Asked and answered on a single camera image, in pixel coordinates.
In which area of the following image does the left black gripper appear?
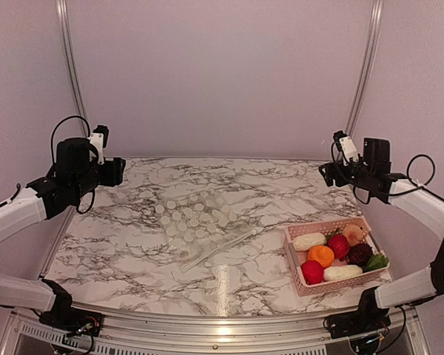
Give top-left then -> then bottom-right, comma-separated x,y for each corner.
72,157 -> 126,200

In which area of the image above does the white knitted radish with leaves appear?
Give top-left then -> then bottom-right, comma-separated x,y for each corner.
292,232 -> 326,251

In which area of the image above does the orange knitted orange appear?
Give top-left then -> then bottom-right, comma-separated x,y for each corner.
307,246 -> 335,268

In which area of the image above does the clear polka dot zip bag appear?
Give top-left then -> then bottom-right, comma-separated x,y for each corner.
154,190 -> 257,273

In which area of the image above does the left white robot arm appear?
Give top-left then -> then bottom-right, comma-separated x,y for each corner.
0,125 -> 126,329

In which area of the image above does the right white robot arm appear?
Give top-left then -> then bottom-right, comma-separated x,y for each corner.
351,138 -> 444,331

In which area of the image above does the peach knitted fruit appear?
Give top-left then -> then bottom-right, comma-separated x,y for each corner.
342,224 -> 364,247

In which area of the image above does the dark maroon knitted beet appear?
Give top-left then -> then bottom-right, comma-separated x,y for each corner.
346,243 -> 373,268

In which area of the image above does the white knitted radish front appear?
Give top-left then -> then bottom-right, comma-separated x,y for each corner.
323,265 -> 363,282

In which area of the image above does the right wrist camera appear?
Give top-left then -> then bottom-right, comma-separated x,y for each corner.
333,130 -> 360,166

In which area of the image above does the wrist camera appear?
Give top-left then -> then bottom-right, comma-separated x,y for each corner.
333,130 -> 360,166
88,125 -> 110,166

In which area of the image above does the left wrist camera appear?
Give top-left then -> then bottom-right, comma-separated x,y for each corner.
88,125 -> 110,166

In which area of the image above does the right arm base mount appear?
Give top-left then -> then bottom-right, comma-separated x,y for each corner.
323,288 -> 391,339

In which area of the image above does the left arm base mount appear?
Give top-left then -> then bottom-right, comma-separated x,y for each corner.
39,279 -> 103,337

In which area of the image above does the front aluminium table rail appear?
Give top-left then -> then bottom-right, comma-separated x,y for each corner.
0,301 -> 432,355

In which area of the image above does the right aluminium frame post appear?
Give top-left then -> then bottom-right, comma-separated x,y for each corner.
346,0 -> 385,135

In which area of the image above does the aluminium frame post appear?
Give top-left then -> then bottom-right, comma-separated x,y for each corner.
346,0 -> 385,135
55,0 -> 88,135

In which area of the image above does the left aluminium frame post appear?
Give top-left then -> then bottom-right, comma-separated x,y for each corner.
55,0 -> 88,135

